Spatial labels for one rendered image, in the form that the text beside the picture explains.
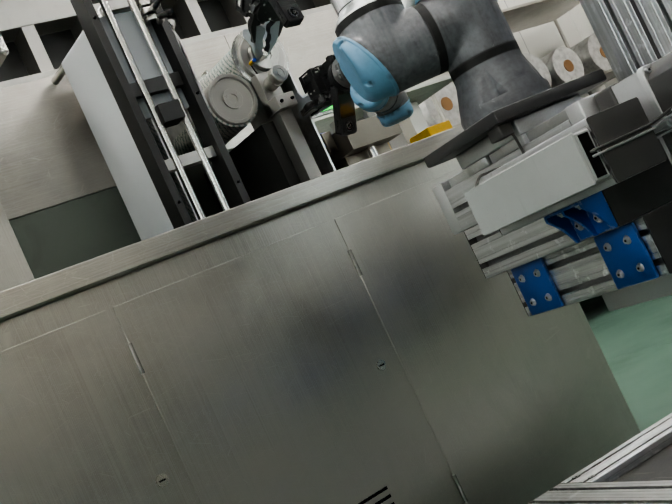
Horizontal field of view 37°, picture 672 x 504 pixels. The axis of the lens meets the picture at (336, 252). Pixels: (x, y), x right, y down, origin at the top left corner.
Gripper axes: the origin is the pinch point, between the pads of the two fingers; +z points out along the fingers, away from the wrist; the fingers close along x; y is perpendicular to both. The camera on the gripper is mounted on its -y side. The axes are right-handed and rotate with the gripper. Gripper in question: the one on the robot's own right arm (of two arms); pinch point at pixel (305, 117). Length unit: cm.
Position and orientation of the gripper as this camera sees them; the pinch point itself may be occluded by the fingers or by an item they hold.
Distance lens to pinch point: 240.0
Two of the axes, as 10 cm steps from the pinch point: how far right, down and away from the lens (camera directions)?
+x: -7.6, 3.2, -5.7
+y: -4.2, -9.1, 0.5
